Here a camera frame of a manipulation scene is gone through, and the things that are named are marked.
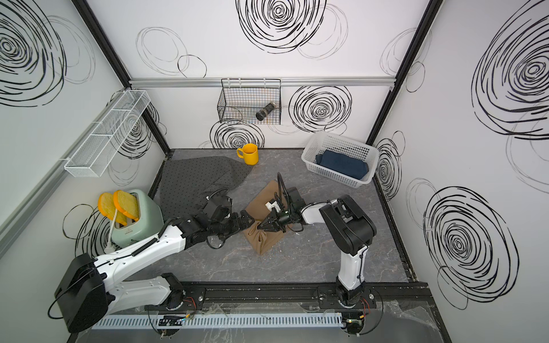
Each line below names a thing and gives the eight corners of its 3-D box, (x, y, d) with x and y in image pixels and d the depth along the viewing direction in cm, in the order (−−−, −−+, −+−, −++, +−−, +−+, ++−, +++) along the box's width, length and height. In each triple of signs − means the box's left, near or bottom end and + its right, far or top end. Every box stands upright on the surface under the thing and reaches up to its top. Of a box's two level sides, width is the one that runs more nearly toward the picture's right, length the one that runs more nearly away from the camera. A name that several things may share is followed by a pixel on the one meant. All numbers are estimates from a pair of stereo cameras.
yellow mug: (249, 169, 114) (247, 158, 107) (239, 158, 119) (237, 147, 112) (262, 161, 117) (261, 150, 111) (252, 151, 122) (251, 140, 116)
